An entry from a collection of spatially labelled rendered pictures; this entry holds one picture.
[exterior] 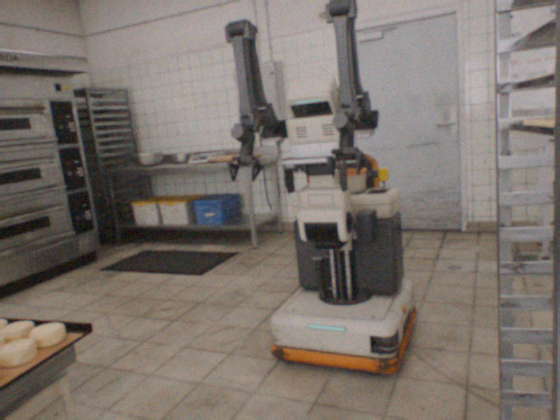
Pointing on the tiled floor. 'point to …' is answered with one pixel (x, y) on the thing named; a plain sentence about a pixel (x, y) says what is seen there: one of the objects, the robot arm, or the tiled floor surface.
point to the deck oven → (42, 172)
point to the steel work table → (202, 171)
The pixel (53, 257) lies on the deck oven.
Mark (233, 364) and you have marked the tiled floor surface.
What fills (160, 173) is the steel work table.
